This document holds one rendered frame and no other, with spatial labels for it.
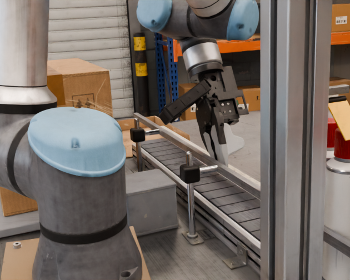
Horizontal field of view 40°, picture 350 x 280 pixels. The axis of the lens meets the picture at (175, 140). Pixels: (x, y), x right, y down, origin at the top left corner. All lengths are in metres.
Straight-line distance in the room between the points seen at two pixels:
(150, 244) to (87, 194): 0.32
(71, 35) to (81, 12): 0.23
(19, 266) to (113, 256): 0.17
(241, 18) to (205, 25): 0.07
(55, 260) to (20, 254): 0.15
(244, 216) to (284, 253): 0.39
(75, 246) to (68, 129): 0.15
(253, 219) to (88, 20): 4.09
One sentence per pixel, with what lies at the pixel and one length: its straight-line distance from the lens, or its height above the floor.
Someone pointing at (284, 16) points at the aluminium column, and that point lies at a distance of 0.42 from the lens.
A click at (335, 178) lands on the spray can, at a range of 0.62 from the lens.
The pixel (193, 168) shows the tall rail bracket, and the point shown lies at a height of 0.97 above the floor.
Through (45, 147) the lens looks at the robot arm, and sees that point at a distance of 0.59.
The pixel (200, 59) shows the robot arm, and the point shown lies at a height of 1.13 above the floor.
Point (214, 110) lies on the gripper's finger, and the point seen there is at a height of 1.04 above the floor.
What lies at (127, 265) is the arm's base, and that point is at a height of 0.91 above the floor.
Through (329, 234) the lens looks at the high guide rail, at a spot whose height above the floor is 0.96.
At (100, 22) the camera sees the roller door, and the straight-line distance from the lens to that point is 4.81.
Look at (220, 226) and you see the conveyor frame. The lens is 0.88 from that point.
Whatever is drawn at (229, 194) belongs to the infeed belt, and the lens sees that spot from 0.95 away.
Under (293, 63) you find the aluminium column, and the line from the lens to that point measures 0.43.
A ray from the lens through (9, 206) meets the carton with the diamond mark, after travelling 1.02.
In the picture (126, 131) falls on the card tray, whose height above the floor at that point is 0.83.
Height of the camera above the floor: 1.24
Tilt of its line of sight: 16 degrees down
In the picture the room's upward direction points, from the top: 3 degrees counter-clockwise
